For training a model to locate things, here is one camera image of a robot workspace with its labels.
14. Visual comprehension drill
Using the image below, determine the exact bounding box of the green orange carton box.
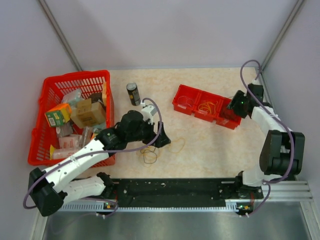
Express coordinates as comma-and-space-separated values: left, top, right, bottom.
44, 103, 72, 128

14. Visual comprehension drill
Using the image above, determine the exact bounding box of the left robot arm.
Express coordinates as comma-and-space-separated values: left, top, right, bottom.
26, 104, 171, 217

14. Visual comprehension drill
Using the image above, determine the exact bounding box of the pink wire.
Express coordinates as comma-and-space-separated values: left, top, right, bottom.
177, 94, 196, 108

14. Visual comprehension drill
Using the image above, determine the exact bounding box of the pink snack packet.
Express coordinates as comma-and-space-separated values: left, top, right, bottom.
49, 134, 82, 160

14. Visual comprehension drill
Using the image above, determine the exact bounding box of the brown cardboard box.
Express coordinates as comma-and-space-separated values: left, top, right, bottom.
70, 98, 106, 129

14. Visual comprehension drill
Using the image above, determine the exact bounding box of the red plastic shopping basket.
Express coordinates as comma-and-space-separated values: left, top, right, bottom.
27, 69, 117, 168

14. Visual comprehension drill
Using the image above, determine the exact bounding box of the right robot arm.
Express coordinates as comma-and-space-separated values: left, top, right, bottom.
227, 83, 305, 198

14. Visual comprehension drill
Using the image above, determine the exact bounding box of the red three-compartment bin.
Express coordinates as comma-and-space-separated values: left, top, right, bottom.
172, 84, 242, 130

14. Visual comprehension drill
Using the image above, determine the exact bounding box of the white slotted cable duct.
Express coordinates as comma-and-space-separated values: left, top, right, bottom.
59, 201, 253, 213

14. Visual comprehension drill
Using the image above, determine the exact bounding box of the tangled wire bundle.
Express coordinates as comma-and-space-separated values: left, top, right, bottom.
136, 136, 187, 168

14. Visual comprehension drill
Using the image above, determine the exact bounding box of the black drink can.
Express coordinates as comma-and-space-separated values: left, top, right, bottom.
126, 82, 141, 106

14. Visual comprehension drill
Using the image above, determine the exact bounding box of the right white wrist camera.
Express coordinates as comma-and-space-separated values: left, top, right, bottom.
251, 74, 262, 86

